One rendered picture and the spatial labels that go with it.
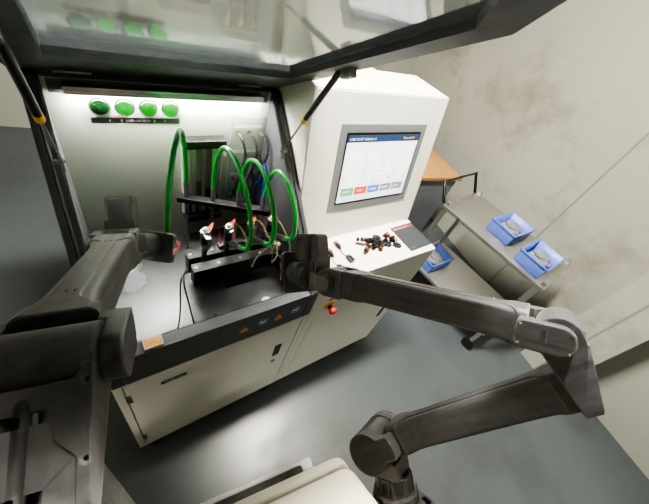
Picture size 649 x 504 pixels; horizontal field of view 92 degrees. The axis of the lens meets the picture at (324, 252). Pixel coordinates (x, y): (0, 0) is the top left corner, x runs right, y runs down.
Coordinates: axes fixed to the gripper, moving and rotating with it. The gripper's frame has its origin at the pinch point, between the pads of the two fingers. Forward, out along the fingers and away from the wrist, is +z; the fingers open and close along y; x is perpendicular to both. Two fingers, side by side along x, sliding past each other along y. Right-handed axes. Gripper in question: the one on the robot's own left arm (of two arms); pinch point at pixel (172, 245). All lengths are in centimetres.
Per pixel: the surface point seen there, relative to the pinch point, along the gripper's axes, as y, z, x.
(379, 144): -52, 48, -48
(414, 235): -78, 82, -16
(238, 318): -13.1, 21.9, 22.3
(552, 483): -193, 119, 121
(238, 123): -1, 32, -43
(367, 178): -49, 54, -35
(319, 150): -30, 32, -38
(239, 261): -6.8, 34.4, 5.1
